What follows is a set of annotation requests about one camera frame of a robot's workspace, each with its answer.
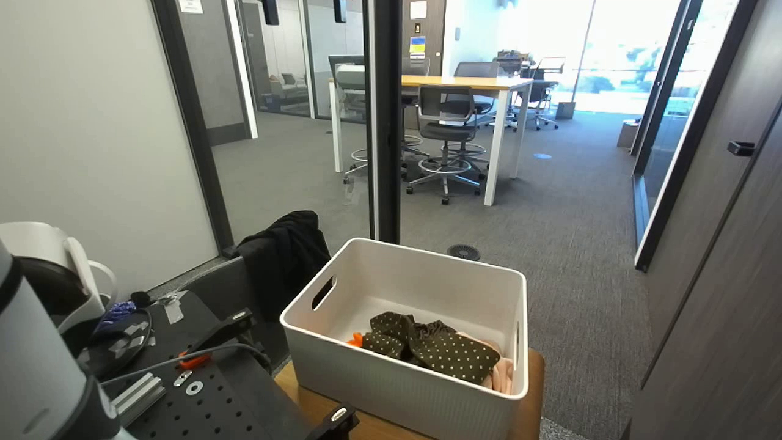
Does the black cloth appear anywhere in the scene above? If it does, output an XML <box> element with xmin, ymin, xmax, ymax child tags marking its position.
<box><xmin>233</xmin><ymin>208</ymin><xmax>333</xmax><ymax>323</ymax></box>

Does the grey mesh office chair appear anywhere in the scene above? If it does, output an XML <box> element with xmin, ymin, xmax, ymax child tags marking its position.
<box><xmin>404</xmin><ymin>83</ymin><xmax>494</xmax><ymax>208</ymax></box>

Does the olive dotted cloth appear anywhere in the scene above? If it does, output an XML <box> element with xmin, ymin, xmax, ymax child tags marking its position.
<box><xmin>360</xmin><ymin>309</ymin><xmax>503</xmax><ymax>386</ymax></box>

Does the white plastic basket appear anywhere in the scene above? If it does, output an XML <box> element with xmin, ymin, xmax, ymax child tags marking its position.
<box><xmin>276</xmin><ymin>235</ymin><xmax>530</xmax><ymax>440</ymax></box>

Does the pale pink cloth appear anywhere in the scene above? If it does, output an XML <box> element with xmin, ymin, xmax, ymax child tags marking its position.
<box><xmin>486</xmin><ymin>353</ymin><xmax>518</xmax><ymax>399</ymax></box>

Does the distant office chair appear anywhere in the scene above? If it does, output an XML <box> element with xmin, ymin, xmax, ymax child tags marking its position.
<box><xmin>515</xmin><ymin>61</ymin><xmax>568</xmax><ymax>133</ymax></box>

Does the round black floor outlet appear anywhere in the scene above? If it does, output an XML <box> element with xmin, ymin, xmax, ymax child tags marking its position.
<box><xmin>444</xmin><ymin>242</ymin><xmax>485</xmax><ymax>263</ymax></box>

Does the wooden office desk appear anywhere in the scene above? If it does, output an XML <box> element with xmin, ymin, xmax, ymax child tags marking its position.
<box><xmin>326</xmin><ymin>71</ymin><xmax>538</xmax><ymax>208</ymax></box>

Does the black clamp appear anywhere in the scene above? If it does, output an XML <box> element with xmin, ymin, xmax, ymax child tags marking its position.
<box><xmin>301</xmin><ymin>402</ymin><xmax>362</xmax><ymax>440</ymax></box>

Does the white paper tag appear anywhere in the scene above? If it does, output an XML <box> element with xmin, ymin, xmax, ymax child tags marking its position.
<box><xmin>162</xmin><ymin>292</ymin><xmax>190</xmax><ymax>328</ymax></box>

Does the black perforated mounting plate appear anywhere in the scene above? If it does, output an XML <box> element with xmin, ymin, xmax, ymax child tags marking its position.
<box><xmin>97</xmin><ymin>340</ymin><xmax>331</xmax><ymax>440</ymax></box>

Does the cardboard box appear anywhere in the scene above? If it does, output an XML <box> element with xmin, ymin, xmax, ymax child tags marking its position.
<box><xmin>614</xmin><ymin>118</ymin><xmax>642</xmax><ymax>151</ymax></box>

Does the blue gadget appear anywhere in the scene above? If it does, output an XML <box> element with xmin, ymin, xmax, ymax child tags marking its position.
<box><xmin>90</xmin><ymin>297</ymin><xmax>139</xmax><ymax>342</ymax></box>

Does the aluminium profile piece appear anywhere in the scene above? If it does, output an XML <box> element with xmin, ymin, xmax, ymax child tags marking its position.
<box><xmin>107</xmin><ymin>369</ymin><xmax>168</xmax><ymax>421</ymax></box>

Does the black glass partition frame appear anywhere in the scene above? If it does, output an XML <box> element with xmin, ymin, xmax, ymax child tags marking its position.
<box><xmin>362</xmin><ymin>0</ymin><xmax>406</xmax><ymax>243</ymax></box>

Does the orange handled tool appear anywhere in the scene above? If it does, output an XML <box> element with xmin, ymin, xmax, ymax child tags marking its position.
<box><xmin>174</xmin><ymin>349</ymin><xmax>218</xmax><ymax>373</ymax></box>

